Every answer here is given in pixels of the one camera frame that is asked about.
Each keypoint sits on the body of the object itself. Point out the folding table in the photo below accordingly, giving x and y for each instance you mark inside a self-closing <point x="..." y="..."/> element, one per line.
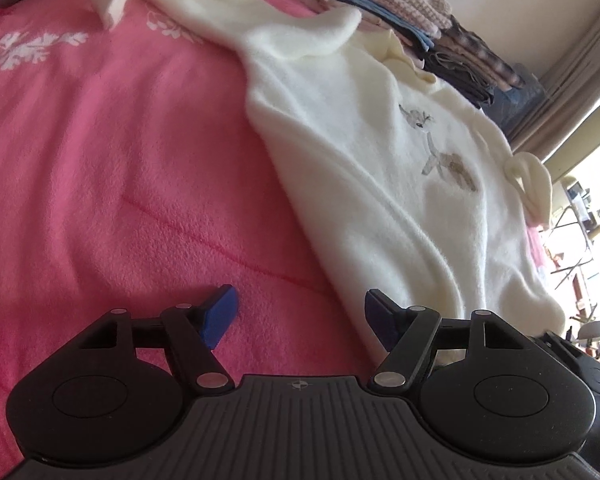
<point x="572" y="240"/>

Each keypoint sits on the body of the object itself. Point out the white fuzzy sweater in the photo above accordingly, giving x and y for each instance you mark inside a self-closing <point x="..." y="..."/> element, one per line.
<point x="380" y="185"/>

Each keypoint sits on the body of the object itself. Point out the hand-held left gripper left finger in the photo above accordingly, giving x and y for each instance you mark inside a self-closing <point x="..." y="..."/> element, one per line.
<point x="220" y="312"/>

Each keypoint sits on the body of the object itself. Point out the stack of dark folded clothes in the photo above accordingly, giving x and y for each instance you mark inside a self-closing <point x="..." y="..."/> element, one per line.
<point x="470" y="67"/>

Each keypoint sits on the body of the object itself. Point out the office chair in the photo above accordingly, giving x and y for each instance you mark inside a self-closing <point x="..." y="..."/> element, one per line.
<point x="592" y="332"/>

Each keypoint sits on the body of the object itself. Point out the beige curtain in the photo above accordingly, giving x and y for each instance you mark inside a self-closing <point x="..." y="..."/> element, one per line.
<point x="570" y="65"/>

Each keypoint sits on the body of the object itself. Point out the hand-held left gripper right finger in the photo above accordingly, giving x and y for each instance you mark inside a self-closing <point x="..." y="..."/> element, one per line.
<point x="380" y="317"/>

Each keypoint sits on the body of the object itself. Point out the pink floral blanket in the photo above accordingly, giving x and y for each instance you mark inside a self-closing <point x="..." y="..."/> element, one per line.
<point x="105" y="160"/>

